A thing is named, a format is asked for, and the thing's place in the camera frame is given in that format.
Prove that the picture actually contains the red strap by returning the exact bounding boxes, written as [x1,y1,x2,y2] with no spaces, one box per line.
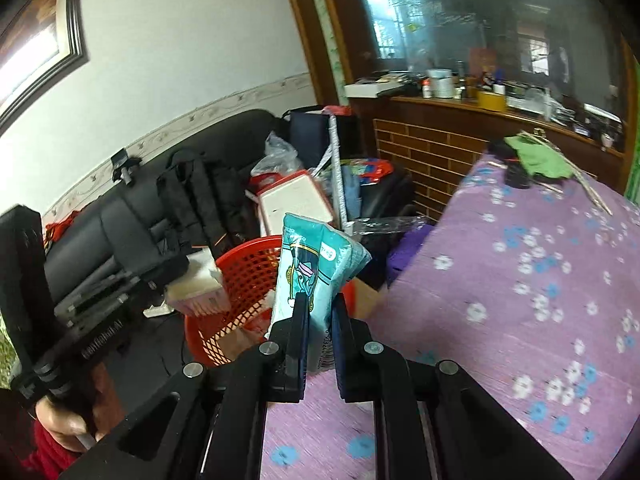
[45,210,83,241]

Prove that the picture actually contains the white striped carton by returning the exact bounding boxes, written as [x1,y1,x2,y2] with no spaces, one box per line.
[164,249,232,317]

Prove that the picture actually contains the red plastic basket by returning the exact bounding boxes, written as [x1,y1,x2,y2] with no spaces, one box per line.
[184,234,358,368]

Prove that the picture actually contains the navy bag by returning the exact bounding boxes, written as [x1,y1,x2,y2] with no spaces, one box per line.
[282,105,336,171]

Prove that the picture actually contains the bamboo painted panel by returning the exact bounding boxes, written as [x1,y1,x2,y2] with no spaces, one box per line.
[307,0,351,106]

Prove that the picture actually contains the white perforated metal strip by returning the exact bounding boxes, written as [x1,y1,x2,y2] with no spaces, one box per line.
[326,114,352,233]

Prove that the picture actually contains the black backpack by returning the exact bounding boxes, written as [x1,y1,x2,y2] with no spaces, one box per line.
[156,149,261,261]

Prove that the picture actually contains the blue red printed bag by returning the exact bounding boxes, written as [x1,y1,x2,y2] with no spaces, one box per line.
[345,157,393,186]

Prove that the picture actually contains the black clamp mount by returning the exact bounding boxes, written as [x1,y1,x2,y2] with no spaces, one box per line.
[111,149,143,187]

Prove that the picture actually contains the flat white box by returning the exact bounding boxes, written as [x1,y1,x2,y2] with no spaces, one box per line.
[344,80,401,99]

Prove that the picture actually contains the small black pouch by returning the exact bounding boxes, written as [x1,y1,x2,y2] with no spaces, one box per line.
[505,165,532,190]

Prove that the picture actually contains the white round container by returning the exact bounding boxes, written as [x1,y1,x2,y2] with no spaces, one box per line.
[429,69,455,99]

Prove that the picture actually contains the person's left forearm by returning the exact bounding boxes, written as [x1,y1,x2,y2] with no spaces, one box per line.
[0,390,68,480]

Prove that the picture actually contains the clear plastic wrap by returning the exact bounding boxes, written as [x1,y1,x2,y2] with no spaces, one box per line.
[350,215,431,239]

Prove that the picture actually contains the bamboo skewer bundle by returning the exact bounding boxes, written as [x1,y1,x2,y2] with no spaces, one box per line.
[517,130,613,216]

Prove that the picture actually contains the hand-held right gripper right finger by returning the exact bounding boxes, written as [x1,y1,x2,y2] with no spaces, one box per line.
[331,296,576,480]

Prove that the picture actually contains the large wall mirror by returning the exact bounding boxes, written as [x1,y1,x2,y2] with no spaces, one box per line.
[350,0,628,123]

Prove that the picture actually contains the red-rimmed white tray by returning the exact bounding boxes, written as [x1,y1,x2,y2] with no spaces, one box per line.
[257,170,336,238]

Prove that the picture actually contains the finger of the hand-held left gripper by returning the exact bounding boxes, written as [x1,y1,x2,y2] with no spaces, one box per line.
[52,279,172,329]
[107,246,192,289]

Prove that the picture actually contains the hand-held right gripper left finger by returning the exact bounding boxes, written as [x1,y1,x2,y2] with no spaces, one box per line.
[60,294,312,480]

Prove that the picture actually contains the teal tissue packet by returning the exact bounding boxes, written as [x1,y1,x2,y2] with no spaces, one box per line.
[267,212,373,376]

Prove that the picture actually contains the person's left hand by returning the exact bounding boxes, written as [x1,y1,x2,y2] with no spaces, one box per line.
[34,395,101,454]

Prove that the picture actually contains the green cloth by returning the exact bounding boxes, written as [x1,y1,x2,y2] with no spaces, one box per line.
[505,135,573,181]

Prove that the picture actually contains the flat cardboard sheet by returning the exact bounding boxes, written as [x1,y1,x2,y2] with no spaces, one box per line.
[350,280,385,322]

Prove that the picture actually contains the black leather sofa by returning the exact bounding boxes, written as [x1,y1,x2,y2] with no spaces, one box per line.
[0,109,416,411]

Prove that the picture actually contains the dark framed picture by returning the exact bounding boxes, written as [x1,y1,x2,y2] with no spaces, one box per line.
[0,0,91,136]

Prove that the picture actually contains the clear plastic bag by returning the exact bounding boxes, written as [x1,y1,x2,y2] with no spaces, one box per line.
[250,131,306,176]

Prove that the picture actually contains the wooden brick-pattern counter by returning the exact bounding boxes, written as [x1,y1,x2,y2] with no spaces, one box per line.
[345,85,626,221]

